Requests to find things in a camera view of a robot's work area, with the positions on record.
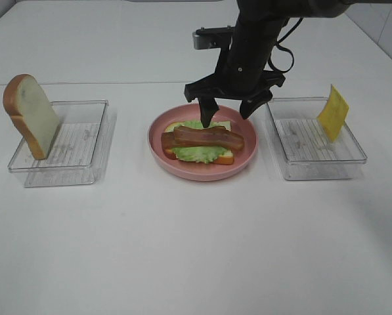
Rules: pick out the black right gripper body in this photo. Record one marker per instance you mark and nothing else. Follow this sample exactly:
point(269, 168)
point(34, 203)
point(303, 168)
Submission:
point(235, 82)

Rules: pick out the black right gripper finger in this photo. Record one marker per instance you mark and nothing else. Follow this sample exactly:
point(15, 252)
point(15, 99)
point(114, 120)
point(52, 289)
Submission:
point(250, 105)
point(208, 108)

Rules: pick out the bacon strip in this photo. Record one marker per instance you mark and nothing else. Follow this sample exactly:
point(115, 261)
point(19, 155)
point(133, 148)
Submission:
point(213, 136)
point(168, 141)

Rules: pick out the green lettuce leaf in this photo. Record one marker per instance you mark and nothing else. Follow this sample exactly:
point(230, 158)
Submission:
point(199, 153)

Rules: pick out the bread slice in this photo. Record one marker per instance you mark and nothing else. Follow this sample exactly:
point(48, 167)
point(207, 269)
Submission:
point(31, 113)
point(226, 158)

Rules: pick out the yellow cheese slice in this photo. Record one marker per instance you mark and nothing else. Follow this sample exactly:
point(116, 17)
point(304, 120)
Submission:
point(333, 114)

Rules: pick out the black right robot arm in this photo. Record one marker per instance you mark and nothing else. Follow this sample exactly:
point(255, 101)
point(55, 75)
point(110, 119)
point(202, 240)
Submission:
point(259, 24)

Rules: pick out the pink round plate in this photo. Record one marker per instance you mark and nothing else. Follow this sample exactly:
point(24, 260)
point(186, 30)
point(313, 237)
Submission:
point(200, 171)

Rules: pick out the right clear plastic tray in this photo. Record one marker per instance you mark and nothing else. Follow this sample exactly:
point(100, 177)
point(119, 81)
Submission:
point(302, 149)

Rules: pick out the clear plastic tray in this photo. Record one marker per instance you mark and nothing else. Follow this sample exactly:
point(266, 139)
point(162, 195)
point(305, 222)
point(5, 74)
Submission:
point(80, 150)
point(302, 149)

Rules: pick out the left clear plastic tray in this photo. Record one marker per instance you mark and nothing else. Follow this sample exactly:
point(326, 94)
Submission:
point(80, 150)

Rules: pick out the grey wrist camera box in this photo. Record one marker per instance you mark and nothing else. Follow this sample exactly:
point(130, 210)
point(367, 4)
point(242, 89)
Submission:
point(212, 38)

